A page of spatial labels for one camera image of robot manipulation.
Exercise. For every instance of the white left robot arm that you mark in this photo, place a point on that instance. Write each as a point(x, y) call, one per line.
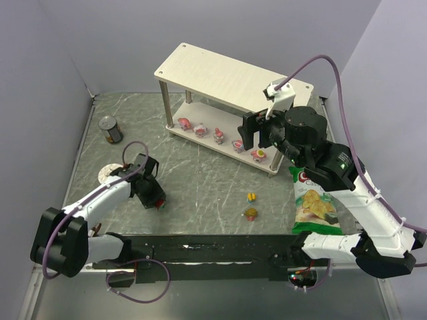
point(62, 242)

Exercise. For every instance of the red cherry toy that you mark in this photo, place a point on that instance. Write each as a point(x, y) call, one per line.
point(160, 204)

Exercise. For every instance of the brown snack packet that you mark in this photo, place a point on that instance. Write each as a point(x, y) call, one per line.
point(95, 230)

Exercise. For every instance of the pink round toy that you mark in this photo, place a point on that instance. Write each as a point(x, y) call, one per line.
point(184, 123)

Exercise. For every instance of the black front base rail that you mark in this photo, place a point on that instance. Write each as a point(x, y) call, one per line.
point(218, 257)

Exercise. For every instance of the small yellow blue toy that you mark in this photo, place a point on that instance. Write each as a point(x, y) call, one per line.
point(251, 197)

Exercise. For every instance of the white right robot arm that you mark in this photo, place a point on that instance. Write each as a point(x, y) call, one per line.
point(383, 248)

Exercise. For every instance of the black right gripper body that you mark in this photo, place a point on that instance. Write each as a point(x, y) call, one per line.
point(261, 130)

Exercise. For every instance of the green cassava chips bag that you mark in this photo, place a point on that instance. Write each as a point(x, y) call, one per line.
point(315, 209)

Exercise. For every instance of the olive brown pink toy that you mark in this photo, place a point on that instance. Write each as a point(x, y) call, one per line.
point(251, 214)

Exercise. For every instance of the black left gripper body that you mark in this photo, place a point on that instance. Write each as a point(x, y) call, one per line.
point(143, 170)

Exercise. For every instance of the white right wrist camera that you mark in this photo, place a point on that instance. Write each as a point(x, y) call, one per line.
point(281, 96)

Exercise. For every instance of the pink toy with green hat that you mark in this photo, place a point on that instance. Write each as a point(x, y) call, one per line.
point(258, 155)

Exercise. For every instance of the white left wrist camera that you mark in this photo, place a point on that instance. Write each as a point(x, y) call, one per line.
point(140, 161)

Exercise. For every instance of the two-tier white wooden shelf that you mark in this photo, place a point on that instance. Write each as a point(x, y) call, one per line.
point(210, 88)

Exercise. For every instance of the small dark metal can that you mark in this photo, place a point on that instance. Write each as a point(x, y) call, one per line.
point(110, 129)

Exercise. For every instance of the pink white toy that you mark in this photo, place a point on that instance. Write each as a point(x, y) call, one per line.
point(200, 130)
point(218, 136)

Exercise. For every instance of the pink toy with blue bows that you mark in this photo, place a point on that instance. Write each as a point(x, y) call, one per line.
point(238, 146)

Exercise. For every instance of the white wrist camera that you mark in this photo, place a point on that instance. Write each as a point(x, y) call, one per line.
point(281, 96)
point(140, 161)

